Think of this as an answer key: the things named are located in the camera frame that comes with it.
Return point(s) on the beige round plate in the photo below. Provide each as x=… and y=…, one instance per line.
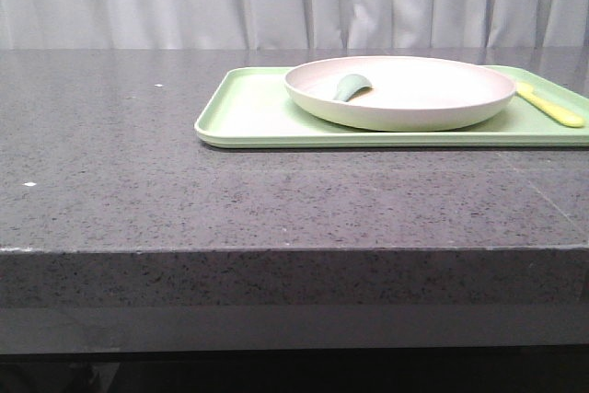
x=408, y=93

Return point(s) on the yellow plastic fork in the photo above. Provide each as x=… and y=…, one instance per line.
x=556, y=112

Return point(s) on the light green rectangular tray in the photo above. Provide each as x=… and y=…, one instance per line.
x=251, y=109

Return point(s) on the green spoon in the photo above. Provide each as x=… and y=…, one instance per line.
x=351, y=85

